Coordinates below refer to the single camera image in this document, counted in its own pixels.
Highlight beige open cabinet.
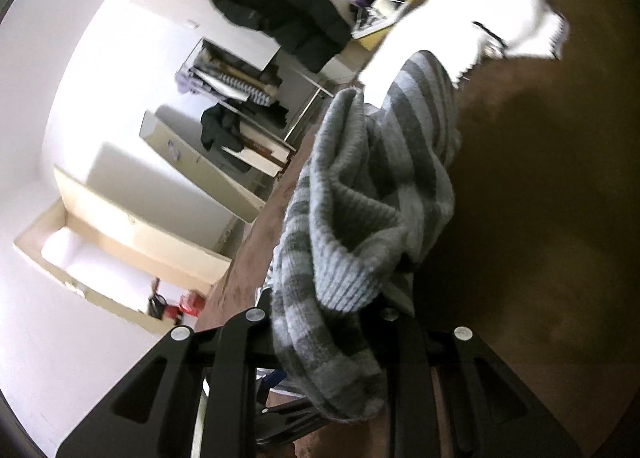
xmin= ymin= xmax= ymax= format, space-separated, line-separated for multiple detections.
xmin=14 ymin=165 xmax=233 ymax=321

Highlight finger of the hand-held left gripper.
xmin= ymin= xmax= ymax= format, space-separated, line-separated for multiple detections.
xmin=255 ymin=390 xmax=333 ymax=450

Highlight dark clothes in wardrobe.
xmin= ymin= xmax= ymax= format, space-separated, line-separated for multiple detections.
xmin=199 ymin=102 xmax=252 ymax=174

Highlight grey striped knit sweater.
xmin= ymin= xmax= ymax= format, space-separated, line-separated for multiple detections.
xmin=264 ymin=50 xmax=464 ymax=424

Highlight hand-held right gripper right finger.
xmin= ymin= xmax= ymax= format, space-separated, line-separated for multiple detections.
xmin=379 ymin=309 xmax=583 ymax=458

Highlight brown bed sheet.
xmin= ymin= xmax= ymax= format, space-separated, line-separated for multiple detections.
xmin=194 ymin=0 xmax=640 ymax=458

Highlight red object on floor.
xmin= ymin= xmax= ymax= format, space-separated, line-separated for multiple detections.
xmin=169 ymin=289 xmax=207 ymax=325

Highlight metal rack leg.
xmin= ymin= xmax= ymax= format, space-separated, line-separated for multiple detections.
xmin=284 ymin=73 xmax=337 ymax=151

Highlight nightstand clutter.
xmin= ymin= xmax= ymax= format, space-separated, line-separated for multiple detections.
xmin=349 ymin=0 xmax=432 ymax=39

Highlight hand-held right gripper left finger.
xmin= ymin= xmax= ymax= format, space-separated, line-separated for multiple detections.
xmin=55 ymin=309 xmax=277 ymax=458

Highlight open wardrobe shelf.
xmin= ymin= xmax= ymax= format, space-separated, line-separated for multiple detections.
xmin=139 ymin=36 xmax=297 ymax=225

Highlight black hanging coat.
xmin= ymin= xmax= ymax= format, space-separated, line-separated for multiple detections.
xmin=195 ymin=0 xmax=352 ymax=74

